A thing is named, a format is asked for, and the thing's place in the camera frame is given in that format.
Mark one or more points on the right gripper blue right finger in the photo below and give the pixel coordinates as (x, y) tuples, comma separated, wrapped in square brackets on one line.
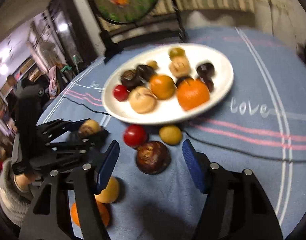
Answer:
[(236, 205)]

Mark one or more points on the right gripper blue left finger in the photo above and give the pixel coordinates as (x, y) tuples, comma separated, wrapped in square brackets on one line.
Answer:
[(49, 214)]

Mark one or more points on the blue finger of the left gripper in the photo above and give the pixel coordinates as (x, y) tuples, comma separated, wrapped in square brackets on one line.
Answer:
[(53, 129), (76, 144)]

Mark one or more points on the red cherry tomato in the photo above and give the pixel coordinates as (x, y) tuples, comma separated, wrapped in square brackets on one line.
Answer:
[(120, 93), (134, 136)]

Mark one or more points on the orange mandarin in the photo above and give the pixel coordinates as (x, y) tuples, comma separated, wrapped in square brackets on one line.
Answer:
[(105, 217), (192, 93)]

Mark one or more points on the pale yellow spotted fruit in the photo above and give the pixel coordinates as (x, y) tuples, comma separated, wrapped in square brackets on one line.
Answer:
[(110, 193)]

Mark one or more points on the small yellow longan fruit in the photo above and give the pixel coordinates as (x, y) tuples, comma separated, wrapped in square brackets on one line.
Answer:
[(170, 134)]

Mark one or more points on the dark plum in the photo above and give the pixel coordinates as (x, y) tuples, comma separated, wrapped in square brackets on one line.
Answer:
[(206, 68), (208, 82), (145, 72)]

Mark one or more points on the smooth orange round fruit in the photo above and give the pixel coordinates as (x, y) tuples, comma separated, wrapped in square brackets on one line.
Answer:
[(162, 86)]

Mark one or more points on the small olive longan fruit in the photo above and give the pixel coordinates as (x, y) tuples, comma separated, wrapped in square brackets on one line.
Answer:
[(152, 64)]

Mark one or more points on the tan smooth round fruit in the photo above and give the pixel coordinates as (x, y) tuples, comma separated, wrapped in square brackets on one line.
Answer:
[(180, 66)]

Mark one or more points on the yellow green round fruit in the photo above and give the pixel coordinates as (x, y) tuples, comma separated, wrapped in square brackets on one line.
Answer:
[(176, 52)]

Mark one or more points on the grey knitted sleeve forearm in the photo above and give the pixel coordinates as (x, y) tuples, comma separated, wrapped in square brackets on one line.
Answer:
[(13, 202)]

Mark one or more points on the person left hand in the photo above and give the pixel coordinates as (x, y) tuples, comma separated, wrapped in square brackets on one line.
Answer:
[(24, 180)]

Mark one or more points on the blue checked tablecloth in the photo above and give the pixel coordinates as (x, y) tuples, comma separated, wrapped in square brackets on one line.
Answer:
[(260, 125)]

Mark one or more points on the dark wooden cabinet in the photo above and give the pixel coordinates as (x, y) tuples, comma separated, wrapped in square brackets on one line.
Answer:
[(71, 31)]

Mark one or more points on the white round plate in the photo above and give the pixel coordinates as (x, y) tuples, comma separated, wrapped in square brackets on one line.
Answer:
[(169, 110)]

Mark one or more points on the black framed embroidery screen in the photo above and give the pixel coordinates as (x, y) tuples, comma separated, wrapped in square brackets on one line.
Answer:
[(117, 17)]

